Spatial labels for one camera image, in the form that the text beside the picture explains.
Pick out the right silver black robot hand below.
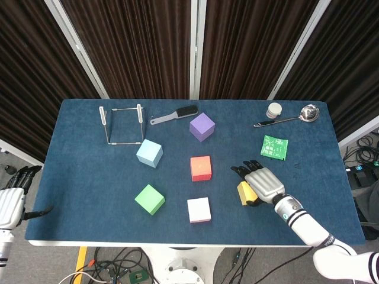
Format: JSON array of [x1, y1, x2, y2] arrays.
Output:
[[230, 160, 286, 207]]

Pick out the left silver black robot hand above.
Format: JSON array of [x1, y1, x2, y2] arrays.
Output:
[[0, 165, 54, 231]]

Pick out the yellow cube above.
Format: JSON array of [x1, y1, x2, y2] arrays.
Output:
[[236, 181, 259, 206]]

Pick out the red orange cube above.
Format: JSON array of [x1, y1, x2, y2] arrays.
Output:
[[189, 156, 213, 182]]

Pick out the purple cube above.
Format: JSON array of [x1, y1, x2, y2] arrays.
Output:
[[189, 112, 216, 143]]

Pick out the green cube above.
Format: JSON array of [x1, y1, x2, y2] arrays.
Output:
[[134, 183, 166, 216]]

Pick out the light blue cube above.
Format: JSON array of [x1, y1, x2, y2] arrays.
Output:
[[136, 138, 164, 169]]

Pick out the white pink cube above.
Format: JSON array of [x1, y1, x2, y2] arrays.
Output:
[[187, 196, 212, 224]]

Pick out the green foil packet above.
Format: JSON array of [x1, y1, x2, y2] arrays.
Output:
[[259, 134, 289, 162]]

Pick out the small white jar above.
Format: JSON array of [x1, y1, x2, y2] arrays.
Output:
[[266, 102, 282, 119]]

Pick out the yellow floor tape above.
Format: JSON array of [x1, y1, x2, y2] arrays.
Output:
[[75, 247, 88, 273]]

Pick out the blue felt table cover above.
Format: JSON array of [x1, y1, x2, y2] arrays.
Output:
[[25, 98, 365, 246]]

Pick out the black power strip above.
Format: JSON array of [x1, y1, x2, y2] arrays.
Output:
[[345, 165, 372, 188]]

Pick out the dark grey trouser leg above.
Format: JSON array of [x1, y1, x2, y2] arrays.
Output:
[[352, 180, 379, 240]]

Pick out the grey brush black bristles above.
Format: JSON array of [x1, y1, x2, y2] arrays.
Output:
[[149, 104, 199, 126]]

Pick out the dark brown pleated curtain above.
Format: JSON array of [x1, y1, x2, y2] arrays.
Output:
[[60, 0, 192, 100], [0, 0, 101, 162], [200, 0, 319, 101], [275, 0, 379, 143]]

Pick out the green circuit board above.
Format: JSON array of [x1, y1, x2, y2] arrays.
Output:
[[129, 269, 149, 284]]

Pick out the white partition frame post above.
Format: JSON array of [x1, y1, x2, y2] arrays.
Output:
[[0, 138, 45, 169], [266, 0, 332, 101], [44, 0, 110, 99], [338, 115, 379, 150], [189, 0, 207, 100]]

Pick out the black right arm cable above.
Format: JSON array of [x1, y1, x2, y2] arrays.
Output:
[[257, 247, 314, 284]]

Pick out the steel ladle black handle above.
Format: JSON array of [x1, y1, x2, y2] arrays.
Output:
[[253, 104, 320, 128]]

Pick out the black floor cable bundle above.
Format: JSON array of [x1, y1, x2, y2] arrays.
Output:
[[219, 247, 258, 284], [85, 247, 155, 284], [343, 133, 379, 168]]

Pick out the white floor cable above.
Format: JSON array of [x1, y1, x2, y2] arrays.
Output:
[[59, 271, 104, 284]]

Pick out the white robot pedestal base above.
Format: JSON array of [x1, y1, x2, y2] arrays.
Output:
[[142, 247, 223, 284]]

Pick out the metal wire stand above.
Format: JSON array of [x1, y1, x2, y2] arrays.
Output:
[[98, 104, 146, 146]]

